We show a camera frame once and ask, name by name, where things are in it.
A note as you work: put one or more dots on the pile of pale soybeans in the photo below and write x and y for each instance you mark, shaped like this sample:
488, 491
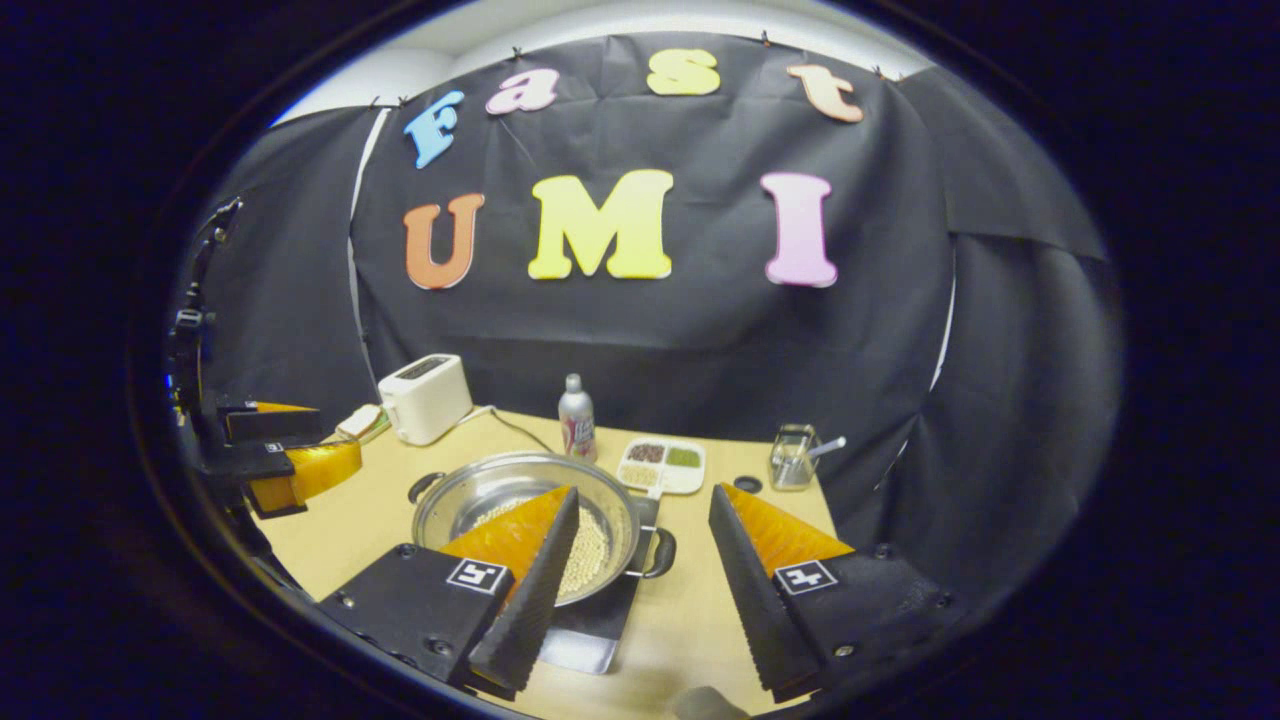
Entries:
590, 550

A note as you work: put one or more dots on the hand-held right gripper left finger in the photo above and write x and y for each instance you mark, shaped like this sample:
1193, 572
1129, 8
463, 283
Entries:
535, 600

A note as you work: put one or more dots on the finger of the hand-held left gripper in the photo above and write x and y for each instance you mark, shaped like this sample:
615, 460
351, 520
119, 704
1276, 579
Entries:
270, 422
310, 470

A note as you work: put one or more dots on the white divided bean tray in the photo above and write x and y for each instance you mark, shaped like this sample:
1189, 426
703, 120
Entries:
690, 482

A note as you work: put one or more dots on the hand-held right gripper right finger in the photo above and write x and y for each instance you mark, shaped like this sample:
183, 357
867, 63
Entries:
755, 600

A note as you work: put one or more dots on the white toaster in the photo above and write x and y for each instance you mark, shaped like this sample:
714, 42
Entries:
425, 400

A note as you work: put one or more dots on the silver drink bottle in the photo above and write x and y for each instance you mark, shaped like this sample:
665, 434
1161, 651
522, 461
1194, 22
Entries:
577, 425

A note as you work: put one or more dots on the black induction cooktop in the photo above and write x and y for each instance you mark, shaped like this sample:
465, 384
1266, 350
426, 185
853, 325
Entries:
590, 635

